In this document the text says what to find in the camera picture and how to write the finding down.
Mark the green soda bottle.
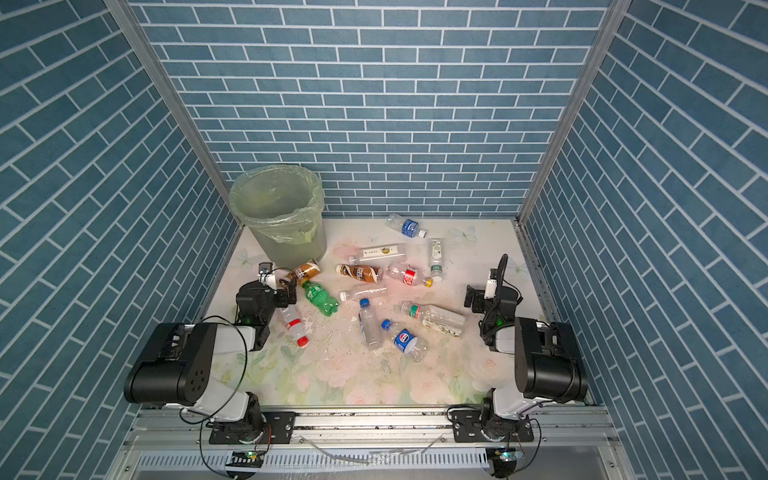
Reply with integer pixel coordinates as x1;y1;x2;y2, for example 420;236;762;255
302;281;339;317

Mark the clear bottle red label yellow cap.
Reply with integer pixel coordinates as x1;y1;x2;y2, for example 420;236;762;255
386;263;433;288

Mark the clear bottle blue cap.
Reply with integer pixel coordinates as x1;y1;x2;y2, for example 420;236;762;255
358;298;382;350

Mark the clear bottle green cap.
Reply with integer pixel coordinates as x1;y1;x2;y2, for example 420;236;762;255
429;238;444;282

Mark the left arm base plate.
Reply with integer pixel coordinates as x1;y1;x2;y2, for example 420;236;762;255
209;411;297;445

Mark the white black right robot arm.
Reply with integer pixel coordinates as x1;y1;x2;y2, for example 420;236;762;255
464;285;588;442

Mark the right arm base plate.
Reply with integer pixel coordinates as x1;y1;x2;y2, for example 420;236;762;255
445;406;534;443

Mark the large clear bottle green label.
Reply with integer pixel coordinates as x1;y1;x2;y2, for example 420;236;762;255
400;302;466;337

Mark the brown coffee bottle near bin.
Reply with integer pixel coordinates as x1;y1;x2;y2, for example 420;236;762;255
280;260;321;286

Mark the square clear tea bottle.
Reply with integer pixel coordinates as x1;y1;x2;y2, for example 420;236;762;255
348;244;407;264

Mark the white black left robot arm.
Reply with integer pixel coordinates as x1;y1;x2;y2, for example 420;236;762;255
124;280;297;445

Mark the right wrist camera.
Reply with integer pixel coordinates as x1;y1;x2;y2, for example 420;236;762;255
484;268;498;299

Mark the mesh bin with green bag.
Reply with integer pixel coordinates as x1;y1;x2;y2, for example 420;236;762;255
229;164;327;269

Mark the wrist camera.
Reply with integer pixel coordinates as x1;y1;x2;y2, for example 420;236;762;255
258;262;277;289
484;268;498;299

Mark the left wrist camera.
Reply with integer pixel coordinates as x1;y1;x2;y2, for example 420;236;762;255
258;262;277;289

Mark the Pepsi bottle blue label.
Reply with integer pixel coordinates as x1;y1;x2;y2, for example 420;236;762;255
381;319;428;362

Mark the brown Nescafe coffee bottle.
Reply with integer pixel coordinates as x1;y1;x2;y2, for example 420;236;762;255
336;264;382;283

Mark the blue label Pocari bottle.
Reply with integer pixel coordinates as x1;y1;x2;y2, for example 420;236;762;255
386;213;427;238

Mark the crushed clear bottle white cap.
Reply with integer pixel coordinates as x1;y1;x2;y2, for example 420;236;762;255
339;283;388;302

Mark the aluminium mounting rail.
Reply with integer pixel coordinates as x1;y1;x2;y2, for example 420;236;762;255
122;405;619;451

